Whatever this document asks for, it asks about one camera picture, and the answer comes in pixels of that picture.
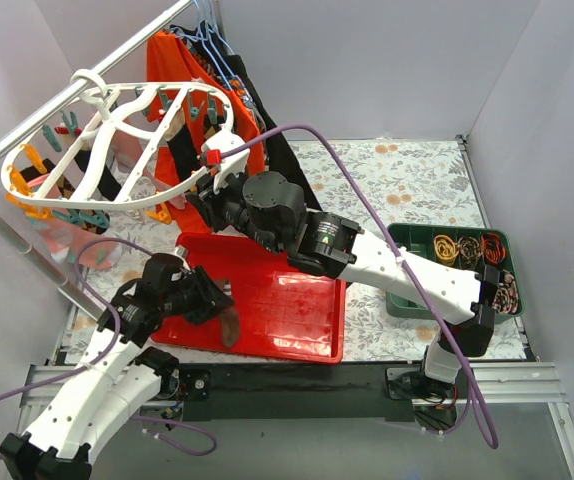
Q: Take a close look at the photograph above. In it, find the floral table mat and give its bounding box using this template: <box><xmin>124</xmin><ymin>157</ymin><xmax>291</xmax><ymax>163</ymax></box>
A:
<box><xmin>61</xmin><ymin>139</ymin><xmax>526</xmax><ymax>365</ymax></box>

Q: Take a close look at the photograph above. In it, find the aluminium frame rail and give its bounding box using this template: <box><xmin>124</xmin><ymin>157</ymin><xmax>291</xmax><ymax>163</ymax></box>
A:
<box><xmin>6</xmin><ymin>360</ymin><xmax>574</xmax><ymax>480</ymax></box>

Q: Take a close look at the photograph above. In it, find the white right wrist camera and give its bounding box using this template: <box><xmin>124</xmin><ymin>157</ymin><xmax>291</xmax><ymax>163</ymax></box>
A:
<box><xmin>199</xmin><ymin>129</ymin><xmax>250</xmax><ymax>194</ymax></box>

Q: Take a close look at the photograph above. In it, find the white round sock hanger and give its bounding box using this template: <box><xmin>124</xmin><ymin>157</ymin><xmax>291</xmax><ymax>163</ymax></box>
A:
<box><xmin>0</xmin><ymin>70</ymin><xmax>233</xmax><ymax>213</ymax></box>

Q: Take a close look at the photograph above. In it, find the navy beige red sock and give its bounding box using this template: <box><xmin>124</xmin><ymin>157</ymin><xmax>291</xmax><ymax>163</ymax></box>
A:
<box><xmin>163</xmin><ymin>109</ymin><xmax>201</xmax><ymax>181</ymax></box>

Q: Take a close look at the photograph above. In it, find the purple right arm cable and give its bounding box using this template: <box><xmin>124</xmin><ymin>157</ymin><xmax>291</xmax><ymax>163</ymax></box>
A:
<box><xmin>219</xmin><ymin>123</ymin><xmax>500</xmax><ymax>450</ymax></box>

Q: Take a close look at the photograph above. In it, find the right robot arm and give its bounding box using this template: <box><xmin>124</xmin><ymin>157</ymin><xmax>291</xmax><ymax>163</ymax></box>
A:
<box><xmin>186</xmin><ymin>172</ymin><xmax>500</xmax><ymax>398</ymax></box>

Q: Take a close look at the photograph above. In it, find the brown argyle sock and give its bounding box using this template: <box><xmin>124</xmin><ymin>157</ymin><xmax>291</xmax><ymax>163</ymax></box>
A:
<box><xmin>78</xmin><ymin>210</ymin><xmax>110</xmax><ymax>235</ymax></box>

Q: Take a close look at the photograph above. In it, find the black hanging garment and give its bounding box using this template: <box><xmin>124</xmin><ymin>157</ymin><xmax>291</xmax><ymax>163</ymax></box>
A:
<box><xmin>226</xmin><ymin>53</ymin><xmax>324</xmax><ymax>211</ymax></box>

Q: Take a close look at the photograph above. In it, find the orange t-shirt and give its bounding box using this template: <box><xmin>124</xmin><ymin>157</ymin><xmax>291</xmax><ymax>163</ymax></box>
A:
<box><xmin>145</xmin><ymin>30</ymin><xmax>268</xmax><ymax>236</ymax></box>

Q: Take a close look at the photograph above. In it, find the brown ribbed sock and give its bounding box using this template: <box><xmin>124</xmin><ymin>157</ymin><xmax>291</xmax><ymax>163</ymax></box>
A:
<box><xmin>218</xmin><ymin>307</ymin><xmax>241</xmax><ymax>348</ymax></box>

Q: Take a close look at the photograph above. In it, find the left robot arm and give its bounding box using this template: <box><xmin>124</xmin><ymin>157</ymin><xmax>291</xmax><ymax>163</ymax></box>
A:
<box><xmin>0</xmin><ymin>253</ymin><xmax>234</xmax><ymax>479</ymax></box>

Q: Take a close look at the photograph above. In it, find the silver clothes rail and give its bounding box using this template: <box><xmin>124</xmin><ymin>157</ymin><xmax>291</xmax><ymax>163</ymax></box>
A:
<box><xmin>0</xmin><ymin>1</ymin><xmax>190</xmax><ymax>319</ymax></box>

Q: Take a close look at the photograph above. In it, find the green compartment box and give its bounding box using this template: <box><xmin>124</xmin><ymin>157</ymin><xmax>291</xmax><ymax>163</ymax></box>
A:
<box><xmin>388</xmin><ymin>223</ymin><xmax>524</xmax><ymax>323</ymax></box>

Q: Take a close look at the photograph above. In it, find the red plastic tray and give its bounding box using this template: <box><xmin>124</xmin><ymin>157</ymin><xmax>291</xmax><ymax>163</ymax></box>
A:
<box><xmin>152</xmin><ymin>233</ymin><xmax>346</xmax><ymax>364</ymax></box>

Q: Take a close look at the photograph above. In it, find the pink green sock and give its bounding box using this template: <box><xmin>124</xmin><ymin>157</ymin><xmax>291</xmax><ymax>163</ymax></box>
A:
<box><xmin>34</xmin><ymin>219</ymin><xmax>123</xmax><ymax>269</ymax></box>

